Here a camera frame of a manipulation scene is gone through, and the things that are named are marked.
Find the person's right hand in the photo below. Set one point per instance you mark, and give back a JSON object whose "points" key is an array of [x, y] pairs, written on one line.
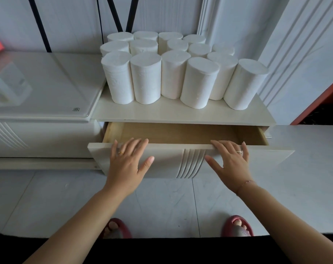
{"points": [[235, 170]]}

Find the person's left hand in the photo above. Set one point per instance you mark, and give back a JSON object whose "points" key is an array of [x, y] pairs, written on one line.
{"points": [[123, 170]]}

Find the white drawer with wooden inside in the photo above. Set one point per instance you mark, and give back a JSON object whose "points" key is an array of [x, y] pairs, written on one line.
{"points": [[169, 162]]}

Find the group of white paper rolls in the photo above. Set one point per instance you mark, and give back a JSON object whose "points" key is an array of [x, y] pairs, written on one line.
{"points": [[145, 79]]}

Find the person's right forearm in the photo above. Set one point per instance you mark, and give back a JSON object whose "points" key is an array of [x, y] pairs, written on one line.
{"points": [[279, 225]]}

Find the person's left forearm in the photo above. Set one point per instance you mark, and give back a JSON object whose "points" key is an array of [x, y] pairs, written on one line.
{"points": [[78, 230]]}

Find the red slipper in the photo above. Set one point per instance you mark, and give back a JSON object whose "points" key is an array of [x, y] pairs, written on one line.
{"points": [[125, 230], [227, 226]]}

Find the white cabinet top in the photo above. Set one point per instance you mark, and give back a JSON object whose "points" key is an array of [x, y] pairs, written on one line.
{"points": [[166, 112]]}

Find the white glass-topped cabinet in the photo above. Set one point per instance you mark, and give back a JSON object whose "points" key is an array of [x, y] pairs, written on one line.
{"points": [[45, 87]]}

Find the orange door frame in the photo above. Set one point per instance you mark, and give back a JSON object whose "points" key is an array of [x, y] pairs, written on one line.
{"points": [[320, 101]]}

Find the black metal stand frame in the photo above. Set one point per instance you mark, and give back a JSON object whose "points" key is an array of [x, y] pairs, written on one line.
{"points": [[39, 24]]}

